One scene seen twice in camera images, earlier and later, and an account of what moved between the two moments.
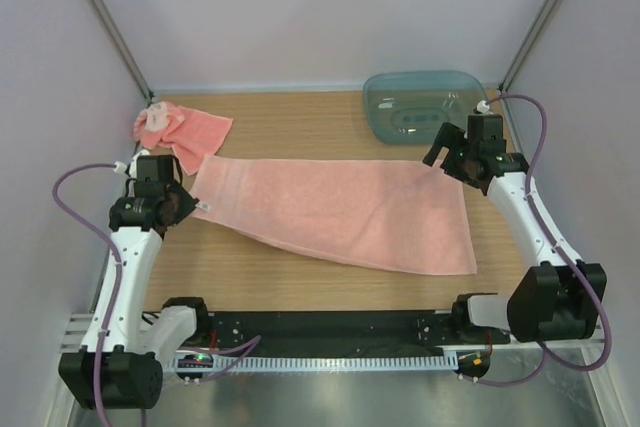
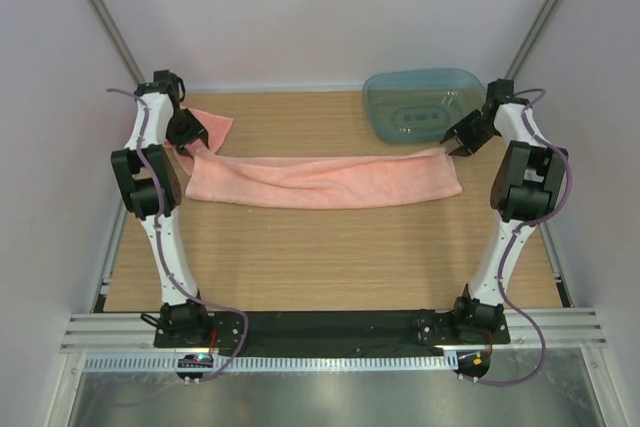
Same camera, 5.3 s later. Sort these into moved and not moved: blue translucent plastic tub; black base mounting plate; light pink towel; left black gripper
Moved: light pink towel; left black gripper
Not moved: black base mounting plate; blue translucent plastic tub
